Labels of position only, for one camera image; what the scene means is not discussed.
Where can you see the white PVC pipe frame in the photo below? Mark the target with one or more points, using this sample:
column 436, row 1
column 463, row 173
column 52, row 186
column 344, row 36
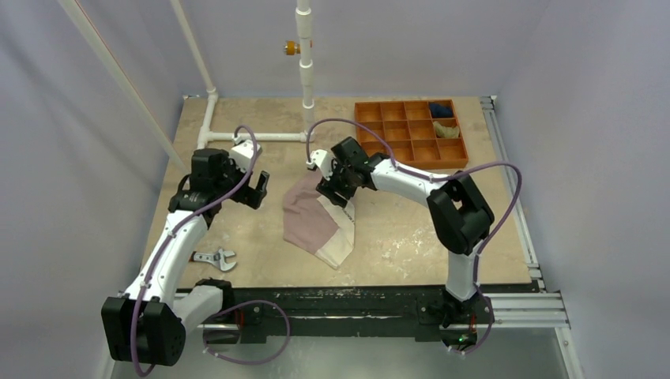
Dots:
column 161, row 52

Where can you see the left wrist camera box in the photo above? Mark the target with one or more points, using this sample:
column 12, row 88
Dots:
column 243, row 152

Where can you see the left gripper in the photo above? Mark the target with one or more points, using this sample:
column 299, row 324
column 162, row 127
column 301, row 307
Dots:
column 249, row 196

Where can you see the orange compartment tray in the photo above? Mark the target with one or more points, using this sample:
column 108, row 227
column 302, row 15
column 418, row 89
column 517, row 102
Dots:
column 404, row 127

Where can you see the adjustable wrench red handle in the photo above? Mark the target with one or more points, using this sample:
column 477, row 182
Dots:
column 218, row 259

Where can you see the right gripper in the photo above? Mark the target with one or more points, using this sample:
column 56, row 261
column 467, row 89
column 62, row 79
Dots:
column 334, row 189

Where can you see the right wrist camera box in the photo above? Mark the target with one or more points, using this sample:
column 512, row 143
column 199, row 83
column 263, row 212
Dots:
column 321, row 160

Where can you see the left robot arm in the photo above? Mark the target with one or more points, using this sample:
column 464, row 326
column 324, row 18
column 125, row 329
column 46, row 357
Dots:
column 146, row 323

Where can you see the rolled blue cloth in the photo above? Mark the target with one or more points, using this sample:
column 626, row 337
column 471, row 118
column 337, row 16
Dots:
column 439, row 110

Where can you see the orange yellow valve knob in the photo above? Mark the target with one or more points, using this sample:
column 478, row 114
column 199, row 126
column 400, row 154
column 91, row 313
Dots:
column 292, row 48

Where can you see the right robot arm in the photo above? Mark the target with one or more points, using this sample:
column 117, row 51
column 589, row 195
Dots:
column 460, row 215

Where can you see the rolled olive cloth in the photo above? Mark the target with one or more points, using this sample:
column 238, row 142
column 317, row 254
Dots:
column 446, row 131

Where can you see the pink and white underwear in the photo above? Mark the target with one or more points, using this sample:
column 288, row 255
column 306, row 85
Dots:
column 312, row 223

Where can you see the aluminium frame rails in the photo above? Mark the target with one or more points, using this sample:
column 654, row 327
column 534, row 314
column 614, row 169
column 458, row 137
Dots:
column 519, row 309

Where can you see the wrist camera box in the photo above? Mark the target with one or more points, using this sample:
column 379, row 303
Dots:
column 243, row 152
column 321, row 160

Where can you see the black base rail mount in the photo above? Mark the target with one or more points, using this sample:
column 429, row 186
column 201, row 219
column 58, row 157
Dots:
column 420, row 312

